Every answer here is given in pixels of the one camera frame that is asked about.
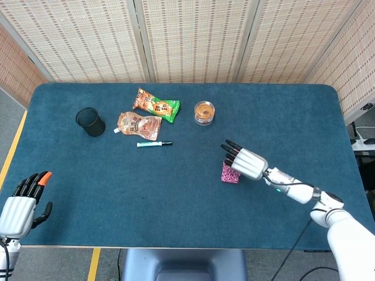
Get black mesh pen cup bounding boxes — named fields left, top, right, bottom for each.
left=75, top=107, right=106, bottom=138

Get black box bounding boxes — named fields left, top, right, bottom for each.
left=359, top=150, right=375, bottom=191

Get green white marker pen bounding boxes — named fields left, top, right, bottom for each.
left=136, top=140, right=173, bottom=148

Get clear jar orange contents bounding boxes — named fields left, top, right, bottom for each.
left=193, top=100, right=216, bottom=127

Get pink patterned card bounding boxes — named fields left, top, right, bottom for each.
left=220, top=159, right=241, bottom=184

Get green orange snack bag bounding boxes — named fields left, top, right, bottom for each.
left=132, top=87, right=181, bottom=125

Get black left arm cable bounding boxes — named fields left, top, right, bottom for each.
left=0, top=238, right=10, bottom=281

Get black floor cable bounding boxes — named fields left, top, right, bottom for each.
left=298, top=265, right=340, bottom=281

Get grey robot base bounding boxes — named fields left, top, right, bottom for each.
left=122, top=248, right=248, bottom=281

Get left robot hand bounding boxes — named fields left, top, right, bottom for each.
left=0, top=171, right=53, bottom=239

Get brown spout sauce pouch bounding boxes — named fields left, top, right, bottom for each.
left=113, top=111, right=163, bottom=141

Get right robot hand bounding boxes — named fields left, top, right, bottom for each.
left=220, top=139, right=269, bottom=180

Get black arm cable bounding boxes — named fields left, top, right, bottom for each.
left=262, top=172, right=316, bottom=188
left=0, top=238, right=10, bottom=281

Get black hanging cable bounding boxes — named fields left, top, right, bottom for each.
left=271, top=218, right=313, bottom=281

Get white power cable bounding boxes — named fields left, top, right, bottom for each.
left=354, top=125, right=375, bottom=141

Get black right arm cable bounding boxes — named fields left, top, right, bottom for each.
left=262, top=172, right=316, bottom=188

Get yellow floor tape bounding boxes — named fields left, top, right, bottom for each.
left=0, top=109, right=101, bottom=281

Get beige woven screen panel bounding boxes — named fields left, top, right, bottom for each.
left=304, top=0, right=375, bottom=125
left=134, top=0, right=260, bottom=84
left=237, top=0, right=364, bottom=84
left=0, top=0, right=150, bottom=84

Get orange woven screen panel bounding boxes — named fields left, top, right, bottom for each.
left=0, top=23, right=49, bottom=108

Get white power strip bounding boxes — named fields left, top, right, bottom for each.
left=350, top=137, right=375, bottom=152

